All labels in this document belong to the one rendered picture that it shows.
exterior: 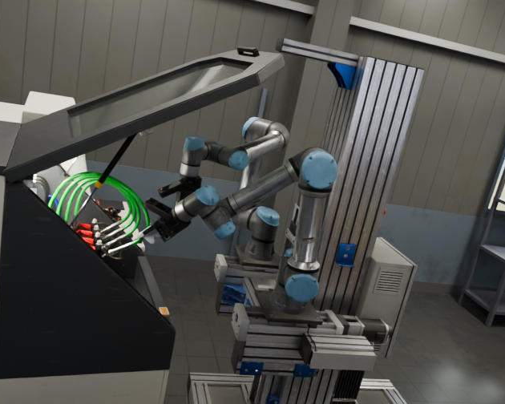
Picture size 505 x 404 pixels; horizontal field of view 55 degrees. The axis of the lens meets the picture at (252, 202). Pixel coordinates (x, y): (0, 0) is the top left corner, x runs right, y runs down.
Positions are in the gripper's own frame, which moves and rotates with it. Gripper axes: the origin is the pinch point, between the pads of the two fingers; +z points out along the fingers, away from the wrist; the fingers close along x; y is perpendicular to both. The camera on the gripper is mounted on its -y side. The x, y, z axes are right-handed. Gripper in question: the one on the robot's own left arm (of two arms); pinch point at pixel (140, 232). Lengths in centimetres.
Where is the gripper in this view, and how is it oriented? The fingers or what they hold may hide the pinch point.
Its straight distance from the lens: 187.1
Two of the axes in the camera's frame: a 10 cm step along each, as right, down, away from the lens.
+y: 5.9, 7.9, 1.8
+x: 2.8, -4.1, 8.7
